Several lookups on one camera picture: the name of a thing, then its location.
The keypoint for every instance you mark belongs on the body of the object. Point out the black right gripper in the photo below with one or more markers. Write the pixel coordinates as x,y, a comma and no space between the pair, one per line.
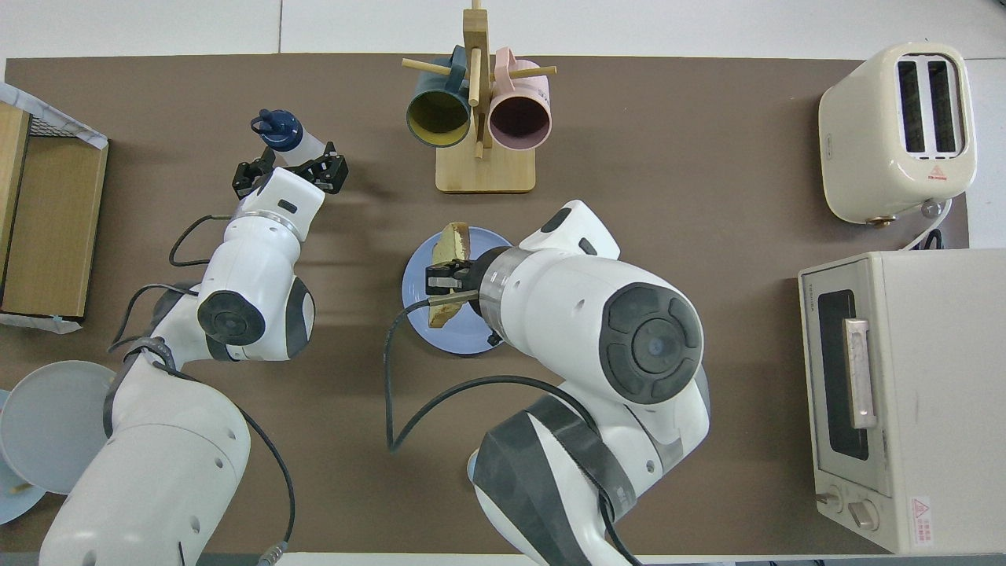
474,275

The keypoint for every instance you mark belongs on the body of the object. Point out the toasted bread slice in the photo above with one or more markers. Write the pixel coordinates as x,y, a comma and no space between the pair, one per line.
452,244

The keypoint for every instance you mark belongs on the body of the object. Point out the translucent bottle navy cap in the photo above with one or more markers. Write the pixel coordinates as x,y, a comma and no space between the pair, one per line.
283,134

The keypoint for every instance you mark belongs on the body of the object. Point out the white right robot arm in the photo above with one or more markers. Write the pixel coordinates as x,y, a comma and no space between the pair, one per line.
597,314

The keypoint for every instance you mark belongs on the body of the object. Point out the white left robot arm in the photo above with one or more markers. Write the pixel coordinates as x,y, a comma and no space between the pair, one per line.
157,472

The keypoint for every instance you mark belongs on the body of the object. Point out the grey round plate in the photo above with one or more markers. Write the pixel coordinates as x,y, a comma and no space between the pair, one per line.
47,424

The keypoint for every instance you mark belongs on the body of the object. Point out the wooden plate rack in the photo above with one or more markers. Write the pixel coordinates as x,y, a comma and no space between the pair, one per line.
23,489

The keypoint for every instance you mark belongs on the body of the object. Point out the light blue round plate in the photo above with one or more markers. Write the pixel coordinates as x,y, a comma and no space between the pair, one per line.
12,507

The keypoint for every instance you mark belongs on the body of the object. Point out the wooden mug tree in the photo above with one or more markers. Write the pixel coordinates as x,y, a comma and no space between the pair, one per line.
487,173

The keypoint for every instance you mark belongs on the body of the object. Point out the dark teal mug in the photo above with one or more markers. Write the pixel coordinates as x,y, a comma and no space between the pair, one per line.
436,118

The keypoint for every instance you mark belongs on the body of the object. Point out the pink ribbed mug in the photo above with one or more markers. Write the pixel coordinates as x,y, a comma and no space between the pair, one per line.
519,118

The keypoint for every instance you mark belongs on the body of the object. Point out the brown table mat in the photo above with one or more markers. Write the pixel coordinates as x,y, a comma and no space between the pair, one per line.
707,196

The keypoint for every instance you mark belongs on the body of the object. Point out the cream two-slot toaster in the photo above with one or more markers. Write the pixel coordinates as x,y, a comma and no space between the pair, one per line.
864,141

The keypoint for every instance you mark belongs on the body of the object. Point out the white toaster oven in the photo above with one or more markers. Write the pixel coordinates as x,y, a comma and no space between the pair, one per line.
927,393

